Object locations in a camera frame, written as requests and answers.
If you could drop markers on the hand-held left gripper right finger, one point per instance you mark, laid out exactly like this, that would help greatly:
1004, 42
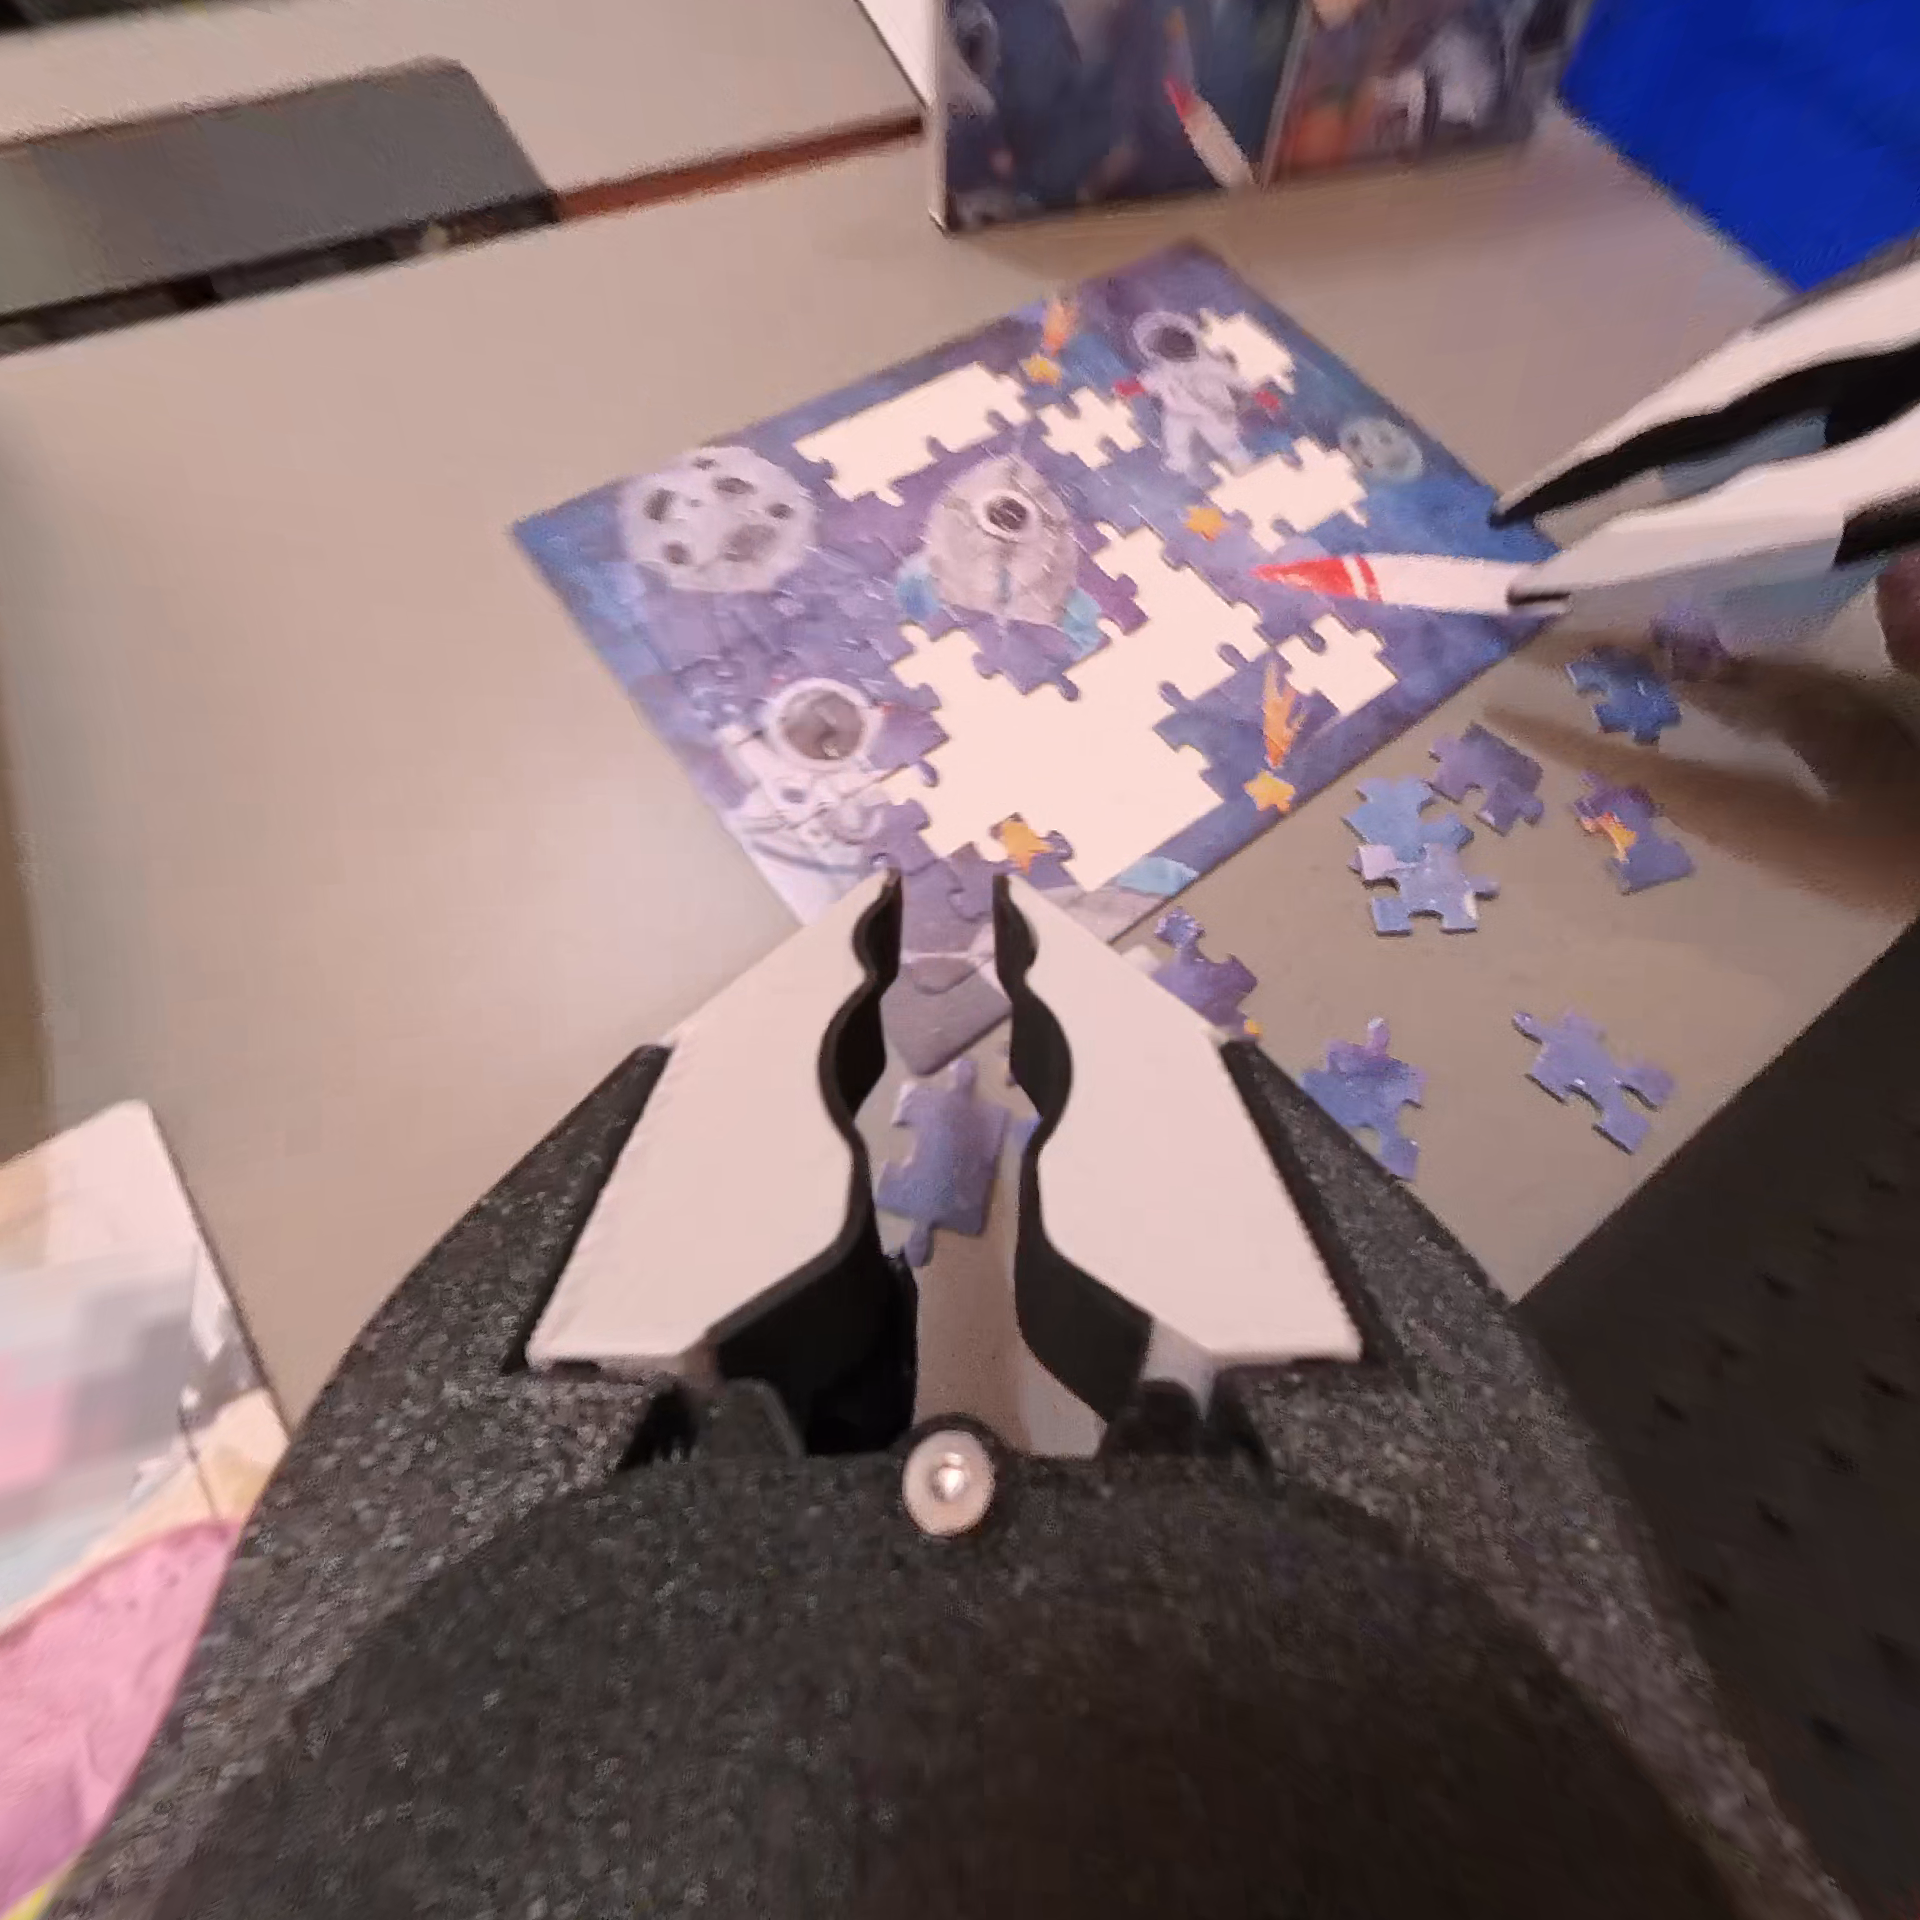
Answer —
1199, 1199

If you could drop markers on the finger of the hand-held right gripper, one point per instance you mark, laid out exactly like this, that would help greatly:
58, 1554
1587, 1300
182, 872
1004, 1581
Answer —
1708, 547
1724, 384

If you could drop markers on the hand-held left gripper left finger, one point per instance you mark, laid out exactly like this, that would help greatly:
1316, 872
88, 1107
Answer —
704, 1199

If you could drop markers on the puzzle pieces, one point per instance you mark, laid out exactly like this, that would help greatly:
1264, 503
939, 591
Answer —
1596, 1071

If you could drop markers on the space puzzle board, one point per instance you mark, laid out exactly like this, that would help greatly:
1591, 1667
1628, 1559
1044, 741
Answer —
843, 629

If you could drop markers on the grey desk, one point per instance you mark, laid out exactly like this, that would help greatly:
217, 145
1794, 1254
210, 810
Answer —
301, 675

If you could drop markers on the person's right hand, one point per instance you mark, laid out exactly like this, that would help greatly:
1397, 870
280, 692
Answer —
1904, 608

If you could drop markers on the blue plastic bin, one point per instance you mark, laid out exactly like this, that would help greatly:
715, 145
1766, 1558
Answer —
1770, 104

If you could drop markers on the colourful cartoon puzzle board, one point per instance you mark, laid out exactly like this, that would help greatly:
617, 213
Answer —
88, 1500

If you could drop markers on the illustrated puzzle box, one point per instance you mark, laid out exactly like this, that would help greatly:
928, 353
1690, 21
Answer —
1080, 119

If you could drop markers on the dark grey flat panel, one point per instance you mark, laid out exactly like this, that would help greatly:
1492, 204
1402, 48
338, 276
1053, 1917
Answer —
255, 194

